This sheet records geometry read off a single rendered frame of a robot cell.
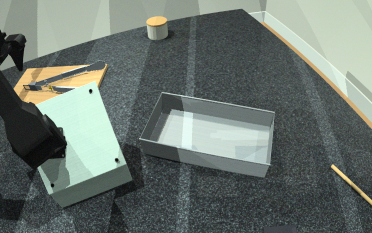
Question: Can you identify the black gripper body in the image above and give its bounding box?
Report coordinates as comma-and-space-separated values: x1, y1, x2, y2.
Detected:
0, 31, 27, 66

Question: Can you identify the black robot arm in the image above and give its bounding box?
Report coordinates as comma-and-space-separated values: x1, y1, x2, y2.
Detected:
0, 70, 68, 170

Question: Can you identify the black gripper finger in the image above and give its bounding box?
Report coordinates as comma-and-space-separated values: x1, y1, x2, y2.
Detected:
8, 44, 25, 72

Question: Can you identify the white jar with wooden lid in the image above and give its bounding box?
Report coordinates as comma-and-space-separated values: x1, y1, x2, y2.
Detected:
146, 16, 168, 40

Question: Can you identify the light wooden board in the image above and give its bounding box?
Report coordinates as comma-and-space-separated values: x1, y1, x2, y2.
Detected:
14, 64, 108, 105

